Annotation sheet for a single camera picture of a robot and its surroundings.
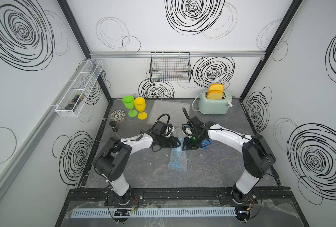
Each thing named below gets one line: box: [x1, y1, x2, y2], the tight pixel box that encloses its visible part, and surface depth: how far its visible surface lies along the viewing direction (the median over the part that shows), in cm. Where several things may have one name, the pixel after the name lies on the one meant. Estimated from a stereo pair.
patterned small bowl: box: [109, 109, 127, 123], surface depth 108 cm
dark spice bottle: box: [108, 120, 120, 133], surface depth 96 cm
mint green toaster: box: [198, 90, 233, 115], surface depth 103 cm
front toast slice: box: [206, 89, 224, 100], surface depth 100 cm
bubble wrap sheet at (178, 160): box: [167, 126, 188, 172], surface depth 86 cm
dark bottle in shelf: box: [64, 93, 85, 112], surface depth 69 cm
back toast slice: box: [208, 83, 224, 92], surface depth 101 cm
